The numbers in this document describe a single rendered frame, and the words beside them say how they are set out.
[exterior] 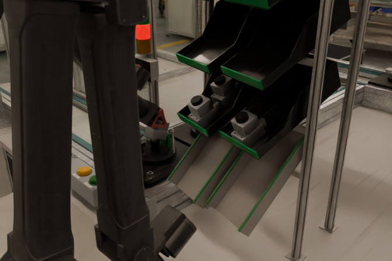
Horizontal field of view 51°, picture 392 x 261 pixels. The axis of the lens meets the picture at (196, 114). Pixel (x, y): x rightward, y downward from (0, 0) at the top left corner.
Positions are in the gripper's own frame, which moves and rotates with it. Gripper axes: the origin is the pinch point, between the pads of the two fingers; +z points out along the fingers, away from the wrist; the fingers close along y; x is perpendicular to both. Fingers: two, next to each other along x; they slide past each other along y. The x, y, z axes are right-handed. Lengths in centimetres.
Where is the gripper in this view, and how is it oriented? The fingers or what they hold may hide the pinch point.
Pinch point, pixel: (159, 122)
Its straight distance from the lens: 132.0
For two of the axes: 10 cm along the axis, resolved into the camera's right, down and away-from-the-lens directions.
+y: -6.9, -3.0, 6.6
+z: 5.2, 4.3, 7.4
